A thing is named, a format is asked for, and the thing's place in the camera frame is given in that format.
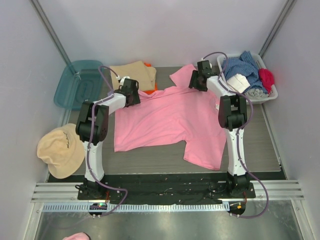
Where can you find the white cloth in basket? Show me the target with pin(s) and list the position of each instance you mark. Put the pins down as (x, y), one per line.
(238, 83)

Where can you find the white slotted cable duct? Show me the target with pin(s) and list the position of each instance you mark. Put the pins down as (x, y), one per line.
(99, 207)

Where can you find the grey cloth in basket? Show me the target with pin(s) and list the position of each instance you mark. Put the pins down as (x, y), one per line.
(256, 94)

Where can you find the orange t shirt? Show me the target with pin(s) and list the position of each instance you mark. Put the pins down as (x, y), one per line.
(154, 79)

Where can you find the right aluminium frame post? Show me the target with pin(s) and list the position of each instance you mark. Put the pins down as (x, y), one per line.
(280, 20)

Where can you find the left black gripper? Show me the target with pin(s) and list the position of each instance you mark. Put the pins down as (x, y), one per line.
(136, 96)

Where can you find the pink cloth at bottom edge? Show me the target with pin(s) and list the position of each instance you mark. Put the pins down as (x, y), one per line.
(77, 236)

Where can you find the pink t shirt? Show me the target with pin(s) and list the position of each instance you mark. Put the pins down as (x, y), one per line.
(177, 113)

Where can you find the aluminium rail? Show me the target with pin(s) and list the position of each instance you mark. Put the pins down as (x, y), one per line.
(66, 192)

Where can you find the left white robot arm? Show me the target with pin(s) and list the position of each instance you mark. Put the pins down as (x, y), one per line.
(92, 129)

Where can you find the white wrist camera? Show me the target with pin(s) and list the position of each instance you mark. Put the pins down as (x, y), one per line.
(121, 80)
(211, 65)

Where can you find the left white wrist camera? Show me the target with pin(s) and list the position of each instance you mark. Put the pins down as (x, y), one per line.
(121, 80)

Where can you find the aluminium frame post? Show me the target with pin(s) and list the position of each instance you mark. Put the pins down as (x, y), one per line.
(280, 20)
(50, 30)

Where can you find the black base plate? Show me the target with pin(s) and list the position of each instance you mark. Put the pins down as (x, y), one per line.
(157, 189)

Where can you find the blue checked shirt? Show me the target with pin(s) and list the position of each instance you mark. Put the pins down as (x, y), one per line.
(246, 66)

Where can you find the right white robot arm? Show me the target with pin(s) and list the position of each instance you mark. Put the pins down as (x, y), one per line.
(232, 115)

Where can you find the magenta cloth in basket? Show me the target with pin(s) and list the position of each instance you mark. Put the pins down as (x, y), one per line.
(267, 79)

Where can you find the beige t shirt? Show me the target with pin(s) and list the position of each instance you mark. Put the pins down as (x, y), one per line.
(145, 75)

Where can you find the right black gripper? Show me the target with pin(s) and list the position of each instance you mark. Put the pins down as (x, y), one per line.
(194, 81)

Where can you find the beige crumpled cloth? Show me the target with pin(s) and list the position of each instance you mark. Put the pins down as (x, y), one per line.
(62, 150)

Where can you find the left aluminium frame post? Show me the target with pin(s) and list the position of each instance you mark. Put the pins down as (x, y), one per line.
(50, 30)

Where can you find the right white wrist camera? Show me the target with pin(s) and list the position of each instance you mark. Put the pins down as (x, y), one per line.
(211, 65)

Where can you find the white plastic basket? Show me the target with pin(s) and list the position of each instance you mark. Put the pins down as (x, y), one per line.
(274, 93)

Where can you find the teal plastic bin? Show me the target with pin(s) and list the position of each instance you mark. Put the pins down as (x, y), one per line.
(79, 82)

